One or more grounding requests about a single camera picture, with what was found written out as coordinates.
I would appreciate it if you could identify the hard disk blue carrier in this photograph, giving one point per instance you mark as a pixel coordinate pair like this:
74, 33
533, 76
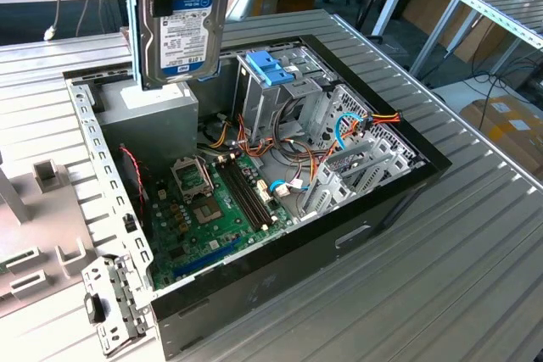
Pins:
186, 40

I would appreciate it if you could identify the grey metal disk bay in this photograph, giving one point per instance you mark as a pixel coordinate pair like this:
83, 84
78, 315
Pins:
335, 192

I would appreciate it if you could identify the blue drive cage latch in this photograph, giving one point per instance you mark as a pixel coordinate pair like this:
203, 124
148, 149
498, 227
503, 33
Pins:
267, 66

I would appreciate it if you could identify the grey power supply unit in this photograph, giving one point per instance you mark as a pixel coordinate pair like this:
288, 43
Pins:
148, 124

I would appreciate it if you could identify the grey optical drive cage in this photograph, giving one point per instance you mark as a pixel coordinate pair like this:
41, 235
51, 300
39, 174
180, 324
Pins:
263, 103

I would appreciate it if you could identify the black case fan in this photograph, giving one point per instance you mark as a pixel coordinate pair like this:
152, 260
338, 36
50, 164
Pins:
131, 184

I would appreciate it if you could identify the black RAM slot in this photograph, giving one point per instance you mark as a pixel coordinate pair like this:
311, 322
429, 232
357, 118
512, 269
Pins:
251, 193
243, 195
239, 195
247, 194

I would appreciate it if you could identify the white board connector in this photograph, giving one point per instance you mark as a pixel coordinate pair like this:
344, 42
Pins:
263, 192

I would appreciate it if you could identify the CPU socket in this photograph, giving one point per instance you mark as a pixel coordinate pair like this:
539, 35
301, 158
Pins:
205, 211

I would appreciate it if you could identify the large brown cardboard box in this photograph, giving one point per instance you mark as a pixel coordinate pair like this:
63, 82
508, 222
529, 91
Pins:
424, 8

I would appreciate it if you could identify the green motherboard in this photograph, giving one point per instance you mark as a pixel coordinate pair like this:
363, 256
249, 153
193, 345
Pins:
233, 232

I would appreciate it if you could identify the beige parts rack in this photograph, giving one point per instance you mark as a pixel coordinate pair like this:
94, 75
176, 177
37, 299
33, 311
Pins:
42, 218

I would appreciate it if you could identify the blue expansion slot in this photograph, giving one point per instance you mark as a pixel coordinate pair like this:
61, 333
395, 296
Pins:
203, 259

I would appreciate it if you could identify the grey metal slot retainer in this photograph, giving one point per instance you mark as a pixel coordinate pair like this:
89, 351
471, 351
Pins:
114, 294

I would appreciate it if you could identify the black open PC case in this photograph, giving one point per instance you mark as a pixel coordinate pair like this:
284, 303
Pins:
275, 285

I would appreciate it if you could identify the green RAM stick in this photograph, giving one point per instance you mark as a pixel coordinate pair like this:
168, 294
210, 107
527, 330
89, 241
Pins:
2, 266

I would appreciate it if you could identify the black plastic latch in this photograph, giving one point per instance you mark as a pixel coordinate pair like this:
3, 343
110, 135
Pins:
94, 309

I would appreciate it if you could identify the taped cardboard box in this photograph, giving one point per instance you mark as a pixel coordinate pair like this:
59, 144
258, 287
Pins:
509, 133

